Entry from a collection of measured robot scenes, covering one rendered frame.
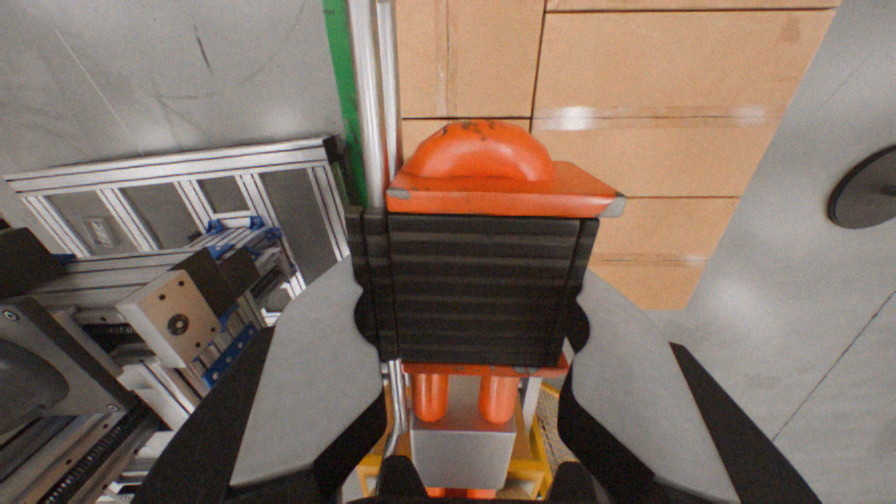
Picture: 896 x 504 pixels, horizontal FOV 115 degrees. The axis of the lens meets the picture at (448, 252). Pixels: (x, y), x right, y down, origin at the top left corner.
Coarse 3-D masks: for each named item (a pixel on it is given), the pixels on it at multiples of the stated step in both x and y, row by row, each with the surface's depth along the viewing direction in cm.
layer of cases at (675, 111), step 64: (448, 0) 59; (512, 0) 59; (576, 0) 58; (640, 0) 58; (704, 0) 58; (768, 0) 58; (832, 0) 58; (448, 64) 64; (512, 64) 64; (576, 64) 64; (640, 64) 64; (704, 64) 64; (768, 64) 63; (576, 128) 70; (640, 128) 70; (704, 128) 70; (768, 128) 70; (640, 192) 78; (704, 192) 78; (640, 256) 88; (704, 256) 88
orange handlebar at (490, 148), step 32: (448, 128) 10; (480, 128) 9; (512, 128) 10; (416, 160) 10; (448, 160) 10; (480, 160) 10; (512, 160) 10; (544, 160) 10; (416, 384) 16; (448, 384) 17; (480, 384) 17; (512, 384) 15
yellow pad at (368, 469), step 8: (368, 456) 45; (376, 456) 45; (408, 456) 45; (360, 464) 44; (368, 464) 44; (376, 464) 44; (360, 472) 44; (368, 472) 44; (376, 472) 44; (360, 480) 46; (368, 480) 44; (376, 480) 44; (368, 488) 46
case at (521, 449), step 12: (408, 396) 85; (516, 396) 85; (516, 408) 82; (516, 420) 79; (408, 432) 76; (384, 444) 73; (408, 444) 73; (516, 444) 74; (528, 444) 74; (516, 456) 71; (528, 456) 71
